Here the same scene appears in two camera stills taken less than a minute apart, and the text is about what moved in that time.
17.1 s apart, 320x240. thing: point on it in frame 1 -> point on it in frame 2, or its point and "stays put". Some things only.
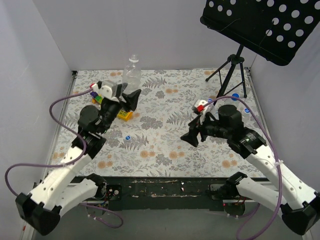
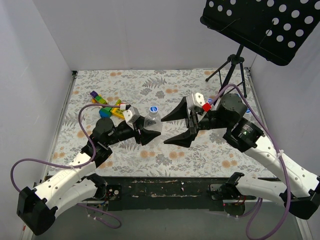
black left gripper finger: [121, 87] -> [146, 135]
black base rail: [163, 193] stays put
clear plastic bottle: [132, 74] -> [153, 122]
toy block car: [97, 97] stays put
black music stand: [277, 28] stays put
